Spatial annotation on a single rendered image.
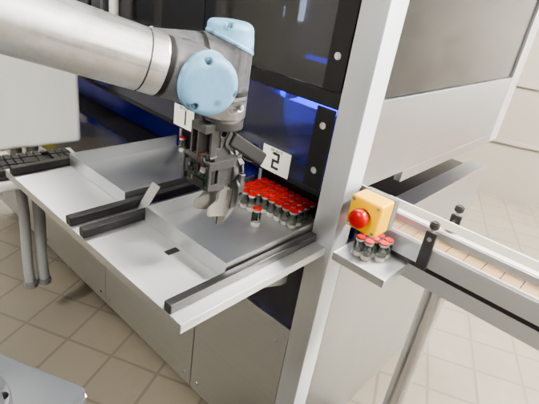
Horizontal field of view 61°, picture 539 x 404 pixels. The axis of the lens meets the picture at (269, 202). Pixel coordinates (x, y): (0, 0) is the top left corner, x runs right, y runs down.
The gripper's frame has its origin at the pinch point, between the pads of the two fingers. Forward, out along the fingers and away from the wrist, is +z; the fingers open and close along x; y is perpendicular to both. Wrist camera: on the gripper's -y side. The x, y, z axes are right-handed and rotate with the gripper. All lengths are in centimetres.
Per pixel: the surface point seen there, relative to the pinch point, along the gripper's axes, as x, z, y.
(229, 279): 7.7, 8.3, 3.7
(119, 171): -44.7, 9.5, -5.7
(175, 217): -17.6, 9.6, -3.2
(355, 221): 17.9, -1.5, -19.5
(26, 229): -99, 53, -1
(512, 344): 44, 98, -159
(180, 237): -7.8, 7.6, 2.9
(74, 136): -87, 15, -15
